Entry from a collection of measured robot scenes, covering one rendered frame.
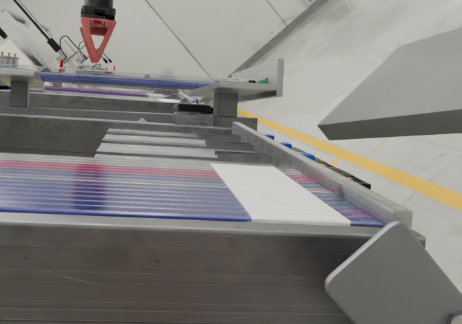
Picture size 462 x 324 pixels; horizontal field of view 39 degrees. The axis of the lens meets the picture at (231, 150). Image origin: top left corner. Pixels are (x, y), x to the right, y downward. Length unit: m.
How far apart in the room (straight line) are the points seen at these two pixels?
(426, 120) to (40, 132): 0.56
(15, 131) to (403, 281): 0.79
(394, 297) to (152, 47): 8.14
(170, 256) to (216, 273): 0.03
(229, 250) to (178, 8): 8.15
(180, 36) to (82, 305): 8.13
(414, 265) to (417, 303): 0.02
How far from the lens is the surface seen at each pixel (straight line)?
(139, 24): 8.44
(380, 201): 0.41
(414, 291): 0.33
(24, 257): 0.35
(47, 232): 0.34
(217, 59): 8.48
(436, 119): 0.91
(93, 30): 1.41
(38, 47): 5.35
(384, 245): 0.32
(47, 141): 1.03
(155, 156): 0.70
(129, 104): 1.78
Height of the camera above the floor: 0.89
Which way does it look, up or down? 10 degrees down
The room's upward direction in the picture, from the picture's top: 40 degrees counter-clockwise
